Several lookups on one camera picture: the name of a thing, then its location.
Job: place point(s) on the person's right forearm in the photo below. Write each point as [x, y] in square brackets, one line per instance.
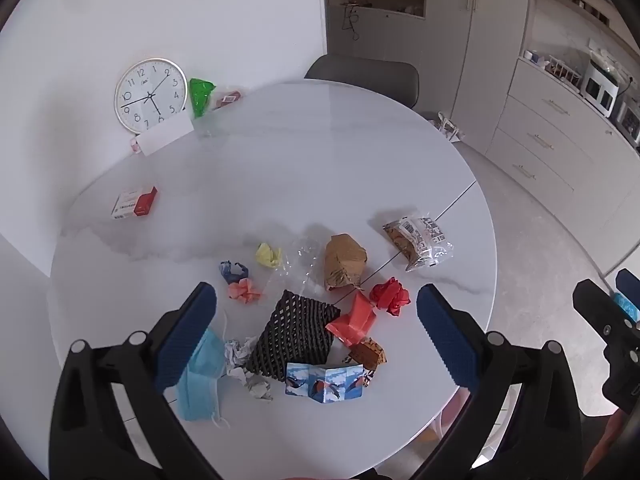
[605, 445]

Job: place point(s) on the tall beige cabinet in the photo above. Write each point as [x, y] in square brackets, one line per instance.
[492, 30]

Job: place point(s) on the small pink packet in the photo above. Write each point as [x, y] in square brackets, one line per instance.
[134, 145]

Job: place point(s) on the yellow crumpled paper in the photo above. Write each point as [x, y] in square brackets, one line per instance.
[268, 255]

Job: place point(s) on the blue face mask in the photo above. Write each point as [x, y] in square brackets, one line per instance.
[202, 377]

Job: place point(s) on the black foam net sleeve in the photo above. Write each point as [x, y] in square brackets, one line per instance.
[295, 335]

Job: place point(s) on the blue bird printed card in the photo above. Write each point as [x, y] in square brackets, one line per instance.
[325, 384]

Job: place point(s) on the beige drawer cabinet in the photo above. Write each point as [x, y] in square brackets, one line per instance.
[555, 135]

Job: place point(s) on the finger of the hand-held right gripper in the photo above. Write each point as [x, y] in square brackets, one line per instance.
[627, 284]
[595, 307]

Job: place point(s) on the white round wall clock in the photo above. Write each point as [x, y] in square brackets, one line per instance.
[149, 95]

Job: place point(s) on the brown patterned wrapper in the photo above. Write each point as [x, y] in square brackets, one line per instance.
[367, 355]

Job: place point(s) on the blue crumpled wrapper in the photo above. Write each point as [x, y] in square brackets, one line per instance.
[233, 270]

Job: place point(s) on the red crumpled paper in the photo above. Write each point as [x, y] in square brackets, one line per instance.
[390, 297]

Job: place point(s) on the clear plastic wrap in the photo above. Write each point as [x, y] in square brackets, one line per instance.
[299, 261]

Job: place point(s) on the dark grey chair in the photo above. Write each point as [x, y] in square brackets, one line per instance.
[367, 77]

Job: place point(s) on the white paper card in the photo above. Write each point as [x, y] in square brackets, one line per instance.
[162, 135]

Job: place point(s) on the orange crumpled paper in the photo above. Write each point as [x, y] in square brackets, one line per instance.
[245, 291]

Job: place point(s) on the clear snack packet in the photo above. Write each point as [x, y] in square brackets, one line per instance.
[417, 240]

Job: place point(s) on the beige cabinet with niche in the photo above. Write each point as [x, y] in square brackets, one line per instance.
[380, 10]

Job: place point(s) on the clear packet with red label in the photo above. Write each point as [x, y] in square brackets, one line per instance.
[227, 98]

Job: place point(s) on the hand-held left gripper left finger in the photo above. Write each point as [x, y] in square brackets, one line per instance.
[182, 345]

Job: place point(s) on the red-orange paper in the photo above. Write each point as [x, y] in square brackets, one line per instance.
[352, 321]

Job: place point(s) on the white paper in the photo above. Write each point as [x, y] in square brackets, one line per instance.
[240, 355]

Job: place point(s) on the red and white box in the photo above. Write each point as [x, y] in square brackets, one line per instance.
[134, 202]

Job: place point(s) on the white folding floor rack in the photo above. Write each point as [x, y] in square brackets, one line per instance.
[450, 127]

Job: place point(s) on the white countertop appliance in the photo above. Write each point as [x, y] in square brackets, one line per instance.
[602, 87]

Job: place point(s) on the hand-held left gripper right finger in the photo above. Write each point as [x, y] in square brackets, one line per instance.
[445, 340]

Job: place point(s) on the green plastic bag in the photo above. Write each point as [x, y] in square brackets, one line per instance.
[201, 96]

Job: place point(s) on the brown paper bag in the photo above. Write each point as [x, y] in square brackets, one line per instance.
[344, 261]

